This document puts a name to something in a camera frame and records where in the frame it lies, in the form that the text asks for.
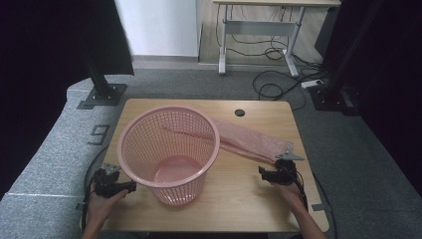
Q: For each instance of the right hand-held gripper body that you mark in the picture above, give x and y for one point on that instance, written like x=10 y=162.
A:
x=286 y=172

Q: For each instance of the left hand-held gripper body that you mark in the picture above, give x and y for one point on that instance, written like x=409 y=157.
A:
x=104 y=184

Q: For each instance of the pink plastic bag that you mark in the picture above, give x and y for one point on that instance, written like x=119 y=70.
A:
x=252 y=139

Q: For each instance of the pink plastic mesh basket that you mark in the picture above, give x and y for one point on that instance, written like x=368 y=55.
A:
x=172 y=169

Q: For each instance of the person's right hand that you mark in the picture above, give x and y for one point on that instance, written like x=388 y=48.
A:
x=292 y=195

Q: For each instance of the person's left hand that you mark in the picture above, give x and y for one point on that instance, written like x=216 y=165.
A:
x=101 y=209

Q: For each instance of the dark tape floor marking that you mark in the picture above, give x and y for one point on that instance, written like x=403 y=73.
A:
x=98 y=134

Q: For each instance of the black round table grommet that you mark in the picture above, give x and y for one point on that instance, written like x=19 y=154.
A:
x=239 y=113

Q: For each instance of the white power strip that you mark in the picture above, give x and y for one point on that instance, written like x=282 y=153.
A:
x=312 y=84

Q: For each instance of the black metal stand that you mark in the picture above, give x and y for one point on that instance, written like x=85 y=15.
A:
x=335 y=89
x=99 y=83

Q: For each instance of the black curtain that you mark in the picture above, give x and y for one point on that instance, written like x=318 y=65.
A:
x=40 y=66
x=391 y=83

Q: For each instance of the white desk with metal legs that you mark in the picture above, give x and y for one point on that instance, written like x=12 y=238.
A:
x=262 y=27

